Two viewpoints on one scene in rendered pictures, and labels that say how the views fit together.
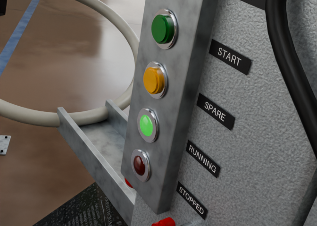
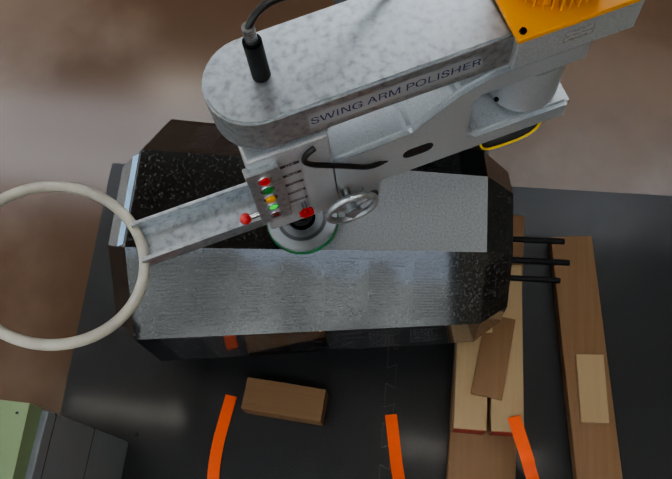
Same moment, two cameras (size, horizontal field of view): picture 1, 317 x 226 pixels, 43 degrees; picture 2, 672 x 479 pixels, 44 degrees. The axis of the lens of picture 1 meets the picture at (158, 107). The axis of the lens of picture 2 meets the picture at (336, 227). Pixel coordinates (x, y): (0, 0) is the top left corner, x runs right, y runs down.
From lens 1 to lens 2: 1.80 m
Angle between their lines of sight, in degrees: 53
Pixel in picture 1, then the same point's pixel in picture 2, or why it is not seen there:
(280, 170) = (324, 173)
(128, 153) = (265, 217)
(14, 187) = not seen: outside the picture
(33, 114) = (144, 279)
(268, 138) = (316, 172)
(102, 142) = (169, 236)
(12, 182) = not seen: outside the picture
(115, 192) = (229, 233)
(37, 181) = not seen: outside the picture
